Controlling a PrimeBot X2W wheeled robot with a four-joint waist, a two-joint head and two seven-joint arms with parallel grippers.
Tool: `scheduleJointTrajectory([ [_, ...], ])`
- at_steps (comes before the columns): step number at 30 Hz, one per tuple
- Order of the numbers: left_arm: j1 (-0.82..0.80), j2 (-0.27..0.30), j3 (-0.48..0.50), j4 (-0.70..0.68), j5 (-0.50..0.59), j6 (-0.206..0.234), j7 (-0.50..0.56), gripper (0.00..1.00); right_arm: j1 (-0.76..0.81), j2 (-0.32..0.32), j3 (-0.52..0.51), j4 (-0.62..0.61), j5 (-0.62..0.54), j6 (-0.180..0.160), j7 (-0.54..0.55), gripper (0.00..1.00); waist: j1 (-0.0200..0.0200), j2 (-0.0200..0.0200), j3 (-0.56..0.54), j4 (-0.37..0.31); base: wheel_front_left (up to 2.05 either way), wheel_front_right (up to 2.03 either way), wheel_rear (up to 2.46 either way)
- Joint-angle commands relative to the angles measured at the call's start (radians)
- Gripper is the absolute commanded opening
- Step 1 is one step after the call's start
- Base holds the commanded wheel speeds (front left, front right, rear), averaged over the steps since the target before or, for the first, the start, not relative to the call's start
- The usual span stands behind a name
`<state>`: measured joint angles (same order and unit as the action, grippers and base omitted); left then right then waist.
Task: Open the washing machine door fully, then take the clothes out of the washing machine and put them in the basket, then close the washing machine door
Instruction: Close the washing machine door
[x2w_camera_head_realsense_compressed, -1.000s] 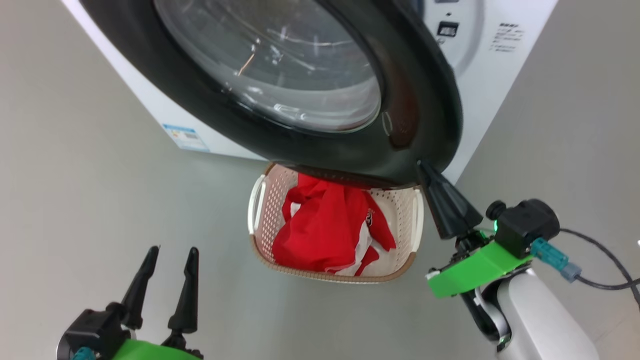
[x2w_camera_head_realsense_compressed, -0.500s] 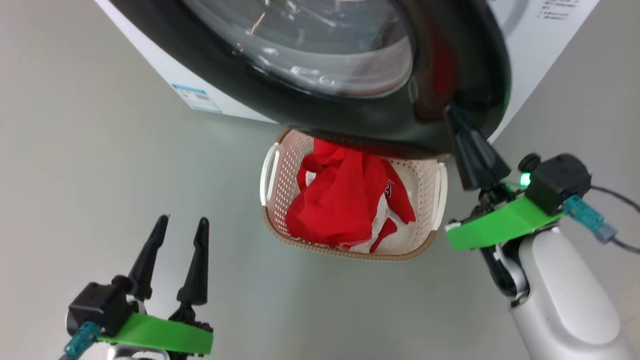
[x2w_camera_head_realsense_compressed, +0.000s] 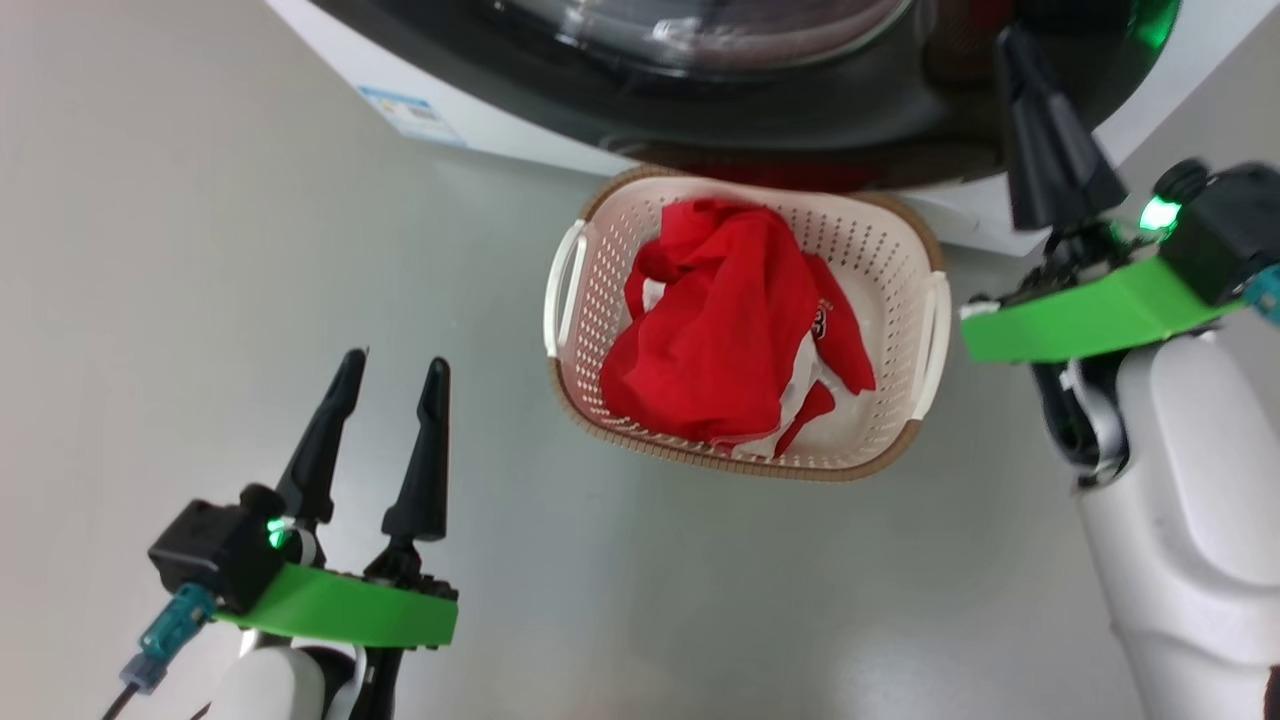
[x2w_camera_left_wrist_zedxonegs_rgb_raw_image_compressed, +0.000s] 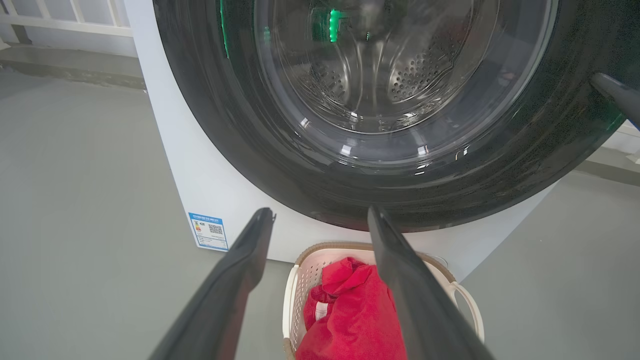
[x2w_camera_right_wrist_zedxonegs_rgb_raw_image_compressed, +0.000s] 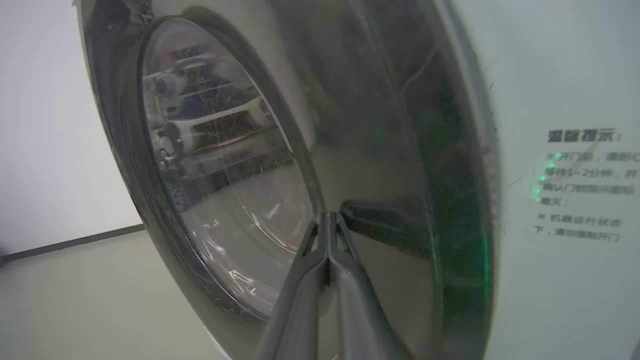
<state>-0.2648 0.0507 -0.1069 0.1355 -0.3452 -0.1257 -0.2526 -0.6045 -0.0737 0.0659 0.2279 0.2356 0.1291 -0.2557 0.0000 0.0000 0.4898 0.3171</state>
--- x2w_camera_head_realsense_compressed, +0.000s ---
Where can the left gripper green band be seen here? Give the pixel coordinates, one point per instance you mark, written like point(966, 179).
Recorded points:
point(350, 605)

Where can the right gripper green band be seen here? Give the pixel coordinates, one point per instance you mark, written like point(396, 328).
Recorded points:
point(1090, 310)

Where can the dark round washing machine door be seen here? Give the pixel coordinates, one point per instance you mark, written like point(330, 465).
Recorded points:
point(800, 110)

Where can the red garment with printed logo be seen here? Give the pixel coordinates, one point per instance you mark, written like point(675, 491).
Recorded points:
point(840, 340)

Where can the red shirt white trim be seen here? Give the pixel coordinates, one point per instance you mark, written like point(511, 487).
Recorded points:
point(720, 330)

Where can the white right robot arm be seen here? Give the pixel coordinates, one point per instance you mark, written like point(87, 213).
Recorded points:
point(1200, 500)

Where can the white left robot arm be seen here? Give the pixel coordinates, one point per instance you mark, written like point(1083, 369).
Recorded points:
point(270, 690)

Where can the white washing machine body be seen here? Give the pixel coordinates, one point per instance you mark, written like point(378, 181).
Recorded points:
point(1000, 225)

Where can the cream perforated laundry basket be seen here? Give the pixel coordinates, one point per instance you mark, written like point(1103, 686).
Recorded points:
point(600, 260)

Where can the blue energy label sticker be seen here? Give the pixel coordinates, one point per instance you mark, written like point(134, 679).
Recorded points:
point(412, 115)

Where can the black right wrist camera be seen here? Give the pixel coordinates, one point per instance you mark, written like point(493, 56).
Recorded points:
point(1220, 230)

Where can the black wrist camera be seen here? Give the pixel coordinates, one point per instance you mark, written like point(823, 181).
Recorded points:
point(1220, 230)
point(215, 545)

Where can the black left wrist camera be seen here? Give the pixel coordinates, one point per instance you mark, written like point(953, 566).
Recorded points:
point(215, 545)

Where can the teal right camera connector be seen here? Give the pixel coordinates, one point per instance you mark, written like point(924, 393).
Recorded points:
point(1266, 295)

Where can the teal camera connector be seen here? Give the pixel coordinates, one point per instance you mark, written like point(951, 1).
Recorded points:
point(170, 630)
point(1266, 295)

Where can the teal left camera connector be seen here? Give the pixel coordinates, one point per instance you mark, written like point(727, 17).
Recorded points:
point(170, 630)

